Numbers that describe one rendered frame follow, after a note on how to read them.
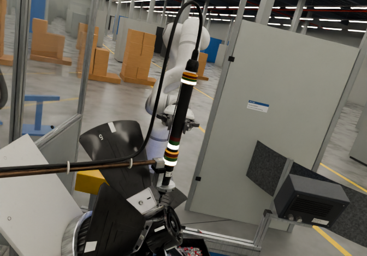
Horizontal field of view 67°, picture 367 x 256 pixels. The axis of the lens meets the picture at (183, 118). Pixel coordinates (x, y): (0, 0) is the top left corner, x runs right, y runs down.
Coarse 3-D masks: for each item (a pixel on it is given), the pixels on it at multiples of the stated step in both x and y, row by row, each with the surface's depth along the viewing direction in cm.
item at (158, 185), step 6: (156, 162) 81; (162, 162) 82; (156, 168) 81; (162, 168) 82; (156, 174) 84; (162, 174) 83; (156, 180) 84; (162, 180) 84; (156, 186) 84; (162, 186) 85; (168, 186) 86; (174, 186) 87
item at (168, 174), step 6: (192, 54) 75; (198, 54) 76; (192, 60) 75; (186, 66) 76; (192, 66) 75; (198, 66) 76; (168, 168) 84; (168, 174) 85; (168, 180) 86; (162, 192) 87
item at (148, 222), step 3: (147, 222) 72; (150, 222) 74; (144, 225) 71; (150, 225) 75; (144, 231) 73; (147, 231) 75; (141, 234) 72; (144, 234) 74; (138, 240) 72; (141, 240) 74; (138, 243) 73; (141, 243) 75; (135, 246) 72; (135, 249) 73; (138, 249) 74
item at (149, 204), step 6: (144, 192) 83; (150, 192) 84; (132, 198) 81; (138, 198) 82; (144, 198) 83; (150, 198) 83; (132, 204) 80; (138, 204) 81; (144, 204) 82; (150, 204) 83; (156, 204) 84; (138, 210) 81; (144, 210) 82
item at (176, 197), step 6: (150, 174) 113; (150, 186) 104; (156, 192) 101; (168, 192) 104; (174, 192) 108; (180, 192) 113; (156, 198) 97; (162, 198) 98; (168, 198) 100; (174, 198) 102; (180, 198) 106; (186, 198) 112; (162, 204) 94; (168, 204) 95; (174, 204) 98
